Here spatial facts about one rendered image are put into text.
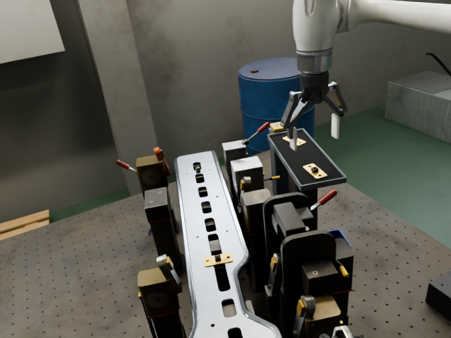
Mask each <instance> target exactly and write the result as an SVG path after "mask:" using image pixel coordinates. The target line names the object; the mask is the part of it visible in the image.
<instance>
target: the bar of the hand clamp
mask: <svg viewBox="0 0 451 338"><path fill-rule="evenodd" d="M319 338H330V337H329V336H328V335H327V334H325V333H324V334H321V335H320V337H319ZM332 338H360V337H359V336H355V335H354V334H352V333H351V332H350V331H349V329H348V327H347V326H346V325H345V326H341V327H335V328H334V333H333V336H332Z"/></svg>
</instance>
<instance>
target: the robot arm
mask: <svg viewBox="0 0 451 338"><path fill-rule="evenodd" d="M362 23H390V24H395V25H402V26H406V27H413V28H417V29H421V30H428V31H433V32H440V33H444V34H451V5H449V4H438V3H418V2H407V1H388V0H294V4H293V35H294V39H295V42H296V47H297V51H296V52H297V70H299V71H300V85H301V90H300V92H296V93H294V92H293V91H291V92H290V94H289V102H288V104H287V107H286V109H285V112H284V114H283V117H282V119H281V122H280V126H282V127H283V128H285V129H287V137H288V138H289V139H290V148H292V149H293V150H294V151H297V128H296V127H295V125H296V123H297V122H298V120H299V119H300V117H301V116H302V114H303V113H304V111H305V110H306V109H307V108H308V107H309V106H310V105H315V104H320V103H321V102H322V101H323V102H324V103H325V104H326V105H327V106H328V107H329V108H330V109H331V110H332V111H333V112H334V113H335V114H332V137H334V138H336V139H339V128H340V126H341V124H342V117H343V116H344V113H347V112H348V108H347V106H346V104H345V102H344V100H343V98H342V95H341V93H340V89H339V84H337V83H335V82H331V83H330V84H328V83H329V69H330V68H331V67H332V52H333V48H332V46H333V41H334V36H335V35H336V34H338V33H342V32H351V30H352V29H353V28H354V27H356V26H357V25H359V24H362ZM329 91H331V92H332V94H333V96H334V98H335V100H336V102H337V104H338V107H339V108H340V109H338V108H337V107H336V106H335V105H334V104H333V103H332V102H331V100H330V99H329V98H328V96H327V93H328V92H329ZM299 97H301V100H300V101H299V104H298V106H297V108H296V105H297V101H298V100H299ZM304 102H305V104H304ZM295 108H296V109H295Z"/></svg>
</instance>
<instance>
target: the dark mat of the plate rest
mask: <svg viewBox="0 0 451 338"><path fill-rule="evenodd" d="M286 136H287V134H286V133H284V134H279V135H272V136H269V137H270V138H271V140H272V141H273V143H274V144H275V146H276V147H277V149H278V151H279V152H280V153H281V155H282V157H283V158H284V159H285V161H286V163H287V164H288V165H289V167H290V169H291V170H292V171H293V173H294V175H295V176H296V177H297V179H298V181H299V182H300V183H301V185H304V184H311V183H315V182H321V181H326V180H332V179H336V178H343V176H342V175H341V174H340V173H339V172H338V170H337V169H336V168H335V167H334V166H333V164H332V163H331V162H330V161H329V160H328V159H327V158H326V157H325V156H324V154H323V153H322V152H321V151H320V150H319V148H318V147H317V146H316V145H315V144H314V143H313V142H312V141H311V140H310V138H309V137H308V136H307V135H306V134H305V132H304V131H303V130H302V131H297V138H299V139H302V140H303V141H305V142H306V143H305V144H303V145H300V146H297V151H294V150H293V149H292V148H290V142H288V141H285V140H283V138H284V137H286ZM309 164H315V165H316V166H317V167H318V168H319V169H321V170H322V171H323V172H325V173H326V174H327V177H324V178H320V179H315V178H314V177H313V176H312V175H310V173H308V172H307V171H306V170H305V169H304V168H303V167H304V166H306V165H309Z"/></svg>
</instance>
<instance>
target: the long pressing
mask: <svg viewBox="0 0 451 338"><path fill-rule="evenodd" d="M198 162H199V163H200V165H201V173H198V174H202V175H203V178H204V182H203V183H197V181H196V177H195V176H196V175H198V174H197V173H196V171H194V167H193V164H194V163H198ZM174 170H175V176H176V182H177V193H178V200H179V211H180V216H181V227H182V234H183V245H184V251H185V261H186V268H187V279H188V285H189V296H190V302H191V313H192V319H193V327H192V330H191V333H190V335H189V338H229V335H228V332H229V331H230V330H232V329H239V330H241V334H242V338H283V334H282V333H281V330H280V329H279V328H278V327H277V326H276V325H275V324H274V323H271V322H269V321H267V320H265V319H263V318H261V317H258V316H256V315H254V314H252V313H251V312H250V311H249V310H248V308H247V306H246V301H245V298H244V294H243V291H242V287H241V284H240V279H239V275H240V273H241V271H242V270H243V269H244V268H245V267H246V266H247V265H248V263H249V262H250V252H249V249H248V246H247V243H246V240H245V237H244V234H243V231H242V228H241V226H240V222H239V220H238V216H237V214H236V210H235V208H234V204H233V202H232V198H231V196H230V192H229V190H228V186H227V184H226V180H225V178H224V175H223V172H222V169H221V166H220V163H219V160H218V158H217V154H216V152H215V151H213V150H209V151H206V152H199V153H194V154H187V155H183V156H179V157H177V158H175V159H174ZM203 187H205V188H206V190H207V195H208V196H207V197H203V198H201V197H200V196H199V191H198V189H199V188H203ZM216 196H218V197H216ZM206 202H209V203H210V206H211V213H206V214H204V213H203V209H202V206H201V204H202V203H206ZM206 219H213V220H214V223H215V228H216V230H215V231H212V232H207V229H206V225H205V220H206ZM226 231H228V232H226ZM210 235H217V236H218V239H219V244H220V248H221V252H222V253H223V254H225V253H229V252H231V253H232V257H233V261H232V262H229V263H225V264H224V265H225V269H226V272H227V275H228V281H229V284H230V289H229V290H227V291H224V292H221V291H219V287H218V283H217V277H216V274H215V266H216V265H215V266H209V267H205V266H204V262H203V258H205V257H209V256H212V254H211V248H210V244H209V239H208V237H209V236H210ZM197 236H199V237H198V238H197ZM225 300H233V302H234V306H235V309H236V316H234V317H228V318H227V317H225V316H224V312H223V307H222V302H223V301H225ZM212 324H214V325H215V326H214V327H211V325H212Z"/></svg>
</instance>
